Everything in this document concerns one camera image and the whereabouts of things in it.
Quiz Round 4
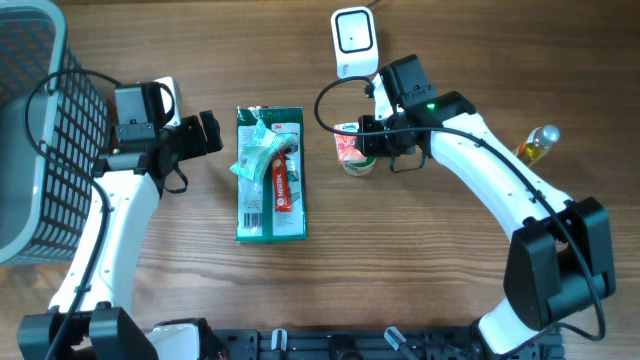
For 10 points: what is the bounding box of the teal white small packet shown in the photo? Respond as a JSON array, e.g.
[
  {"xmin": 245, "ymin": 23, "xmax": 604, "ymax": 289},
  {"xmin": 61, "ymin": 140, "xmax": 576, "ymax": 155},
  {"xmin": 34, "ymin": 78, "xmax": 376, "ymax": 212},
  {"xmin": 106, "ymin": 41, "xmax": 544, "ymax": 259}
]
[{"xmin": 230, "ymin": 120, "xmax": 294, "ymax": 182}]

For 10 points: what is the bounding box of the small green white jar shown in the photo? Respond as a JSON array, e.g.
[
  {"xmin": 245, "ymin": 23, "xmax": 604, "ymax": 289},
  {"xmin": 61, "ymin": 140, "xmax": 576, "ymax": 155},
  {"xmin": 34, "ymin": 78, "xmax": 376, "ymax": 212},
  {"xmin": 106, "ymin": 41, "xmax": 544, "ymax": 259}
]
[{"xmin": 343, "ymin": 157, "xmax": 376, "ymax": 177}]

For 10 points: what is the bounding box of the red coffee stick sachet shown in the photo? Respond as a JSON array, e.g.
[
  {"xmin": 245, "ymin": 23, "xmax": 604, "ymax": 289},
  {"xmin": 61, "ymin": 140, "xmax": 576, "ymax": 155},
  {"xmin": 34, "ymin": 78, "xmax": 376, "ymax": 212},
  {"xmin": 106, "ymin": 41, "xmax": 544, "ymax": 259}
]
[{"xmin": 271, "ymin": 150, "xmax": 292, "ymax": 212}]

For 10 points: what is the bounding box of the white barcode scanner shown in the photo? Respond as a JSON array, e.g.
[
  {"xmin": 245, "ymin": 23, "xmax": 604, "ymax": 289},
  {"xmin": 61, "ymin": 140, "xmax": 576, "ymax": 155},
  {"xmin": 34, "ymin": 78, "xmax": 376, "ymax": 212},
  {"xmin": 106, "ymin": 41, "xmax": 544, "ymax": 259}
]
[{"xmin": 330, "ymin": 6, "xmax": 379, "ymax": 79}]

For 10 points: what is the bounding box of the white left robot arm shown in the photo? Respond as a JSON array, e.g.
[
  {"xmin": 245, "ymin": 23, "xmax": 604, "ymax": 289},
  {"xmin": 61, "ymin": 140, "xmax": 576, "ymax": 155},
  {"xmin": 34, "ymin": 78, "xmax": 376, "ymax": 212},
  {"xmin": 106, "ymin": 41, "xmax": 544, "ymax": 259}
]
[{"xmin": 17, "ymin": 77, "xmax": 226, "ymax": 359}]

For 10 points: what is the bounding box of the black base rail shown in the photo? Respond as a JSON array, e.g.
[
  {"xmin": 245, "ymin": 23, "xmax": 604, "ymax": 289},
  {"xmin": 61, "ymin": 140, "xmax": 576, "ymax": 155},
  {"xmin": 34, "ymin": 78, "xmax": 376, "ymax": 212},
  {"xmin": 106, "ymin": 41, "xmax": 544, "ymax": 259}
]
[{"xmin": 202, "ymin": 327, "xmax": 498, "ymax": 360}]

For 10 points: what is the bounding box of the yellow liquid bottle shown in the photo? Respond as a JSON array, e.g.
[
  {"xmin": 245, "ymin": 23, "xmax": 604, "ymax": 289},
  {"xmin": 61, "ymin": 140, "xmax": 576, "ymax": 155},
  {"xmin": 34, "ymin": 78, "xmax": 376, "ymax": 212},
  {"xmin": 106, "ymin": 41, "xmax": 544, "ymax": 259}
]
[{"xmin": 513, "ymin": 124, "xmax": 560, "ymax": 167}]

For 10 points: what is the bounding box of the black plastic mesh basket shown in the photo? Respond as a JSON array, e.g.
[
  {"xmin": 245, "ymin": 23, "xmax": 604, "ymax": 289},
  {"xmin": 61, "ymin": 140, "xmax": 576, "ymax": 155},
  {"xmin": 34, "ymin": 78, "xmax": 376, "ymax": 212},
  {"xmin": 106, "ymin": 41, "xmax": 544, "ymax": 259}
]
[{"xmin": 1, "ymin": 1, "xmax": 110, "ymax": 265}]

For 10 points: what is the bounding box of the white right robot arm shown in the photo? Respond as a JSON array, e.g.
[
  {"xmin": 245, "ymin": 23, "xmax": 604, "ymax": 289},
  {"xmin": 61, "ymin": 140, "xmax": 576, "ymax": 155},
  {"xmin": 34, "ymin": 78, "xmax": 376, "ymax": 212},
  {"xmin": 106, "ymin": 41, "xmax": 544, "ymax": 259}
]
[{"xmin": 357, "ymin": 55, "xmax": 616, "ymax": 358}]

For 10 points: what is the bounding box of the red tissue pack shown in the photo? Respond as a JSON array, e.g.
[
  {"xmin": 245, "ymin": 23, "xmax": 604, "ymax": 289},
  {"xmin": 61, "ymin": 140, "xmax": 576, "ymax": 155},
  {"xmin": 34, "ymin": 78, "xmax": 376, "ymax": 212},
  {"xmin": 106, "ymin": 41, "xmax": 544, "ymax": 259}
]
[{"xmin": 334, "ymin": 122, "xmax": 367, "ymax": 165}]

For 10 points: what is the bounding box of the green 3M glove package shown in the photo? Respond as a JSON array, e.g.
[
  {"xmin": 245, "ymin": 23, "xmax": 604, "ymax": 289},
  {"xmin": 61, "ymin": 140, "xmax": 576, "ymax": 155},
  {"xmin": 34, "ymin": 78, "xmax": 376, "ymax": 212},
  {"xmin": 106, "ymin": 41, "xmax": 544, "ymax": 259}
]
[{"xmin": 235, "ymin": 106, "xmax": 307, "ymax": 244}]

